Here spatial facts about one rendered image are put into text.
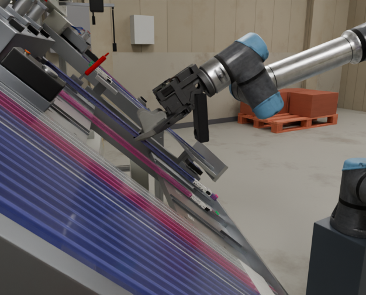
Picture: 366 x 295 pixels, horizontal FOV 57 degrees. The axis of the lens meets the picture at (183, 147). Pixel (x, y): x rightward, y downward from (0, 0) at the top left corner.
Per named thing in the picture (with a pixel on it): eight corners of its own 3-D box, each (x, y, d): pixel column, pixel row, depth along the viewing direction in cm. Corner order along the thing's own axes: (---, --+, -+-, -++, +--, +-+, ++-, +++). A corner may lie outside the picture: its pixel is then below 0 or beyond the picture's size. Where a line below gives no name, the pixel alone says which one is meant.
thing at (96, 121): (213, 216, 77) (217, 211, 77) (214, 219, 75) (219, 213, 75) (14, 59, 60) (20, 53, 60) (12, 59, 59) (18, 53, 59)
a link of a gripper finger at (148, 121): (122, 123, 77) (155, 99, 77) (137, 144, 78) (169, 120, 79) (123, 126, 74) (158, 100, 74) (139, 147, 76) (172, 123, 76)
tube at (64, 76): (213, 198, 88) (216, 195, 88) (214, 201, 87) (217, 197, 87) (45, 64, 71) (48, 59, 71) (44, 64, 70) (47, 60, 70)
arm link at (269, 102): (274, 99, 90) (254, 64, 87) (292, 106, 80) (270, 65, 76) (249, 116, 91) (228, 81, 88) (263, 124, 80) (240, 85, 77)
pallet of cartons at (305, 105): (292, 115, 618) (294, 87, 605) (338, 123, 543) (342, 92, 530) (235, 123, 550) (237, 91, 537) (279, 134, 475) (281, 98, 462)
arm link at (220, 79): (224, 83, 84) (235, 86, 76) (209, 93, 84) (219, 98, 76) (208, 57, 81) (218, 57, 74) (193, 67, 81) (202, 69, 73)
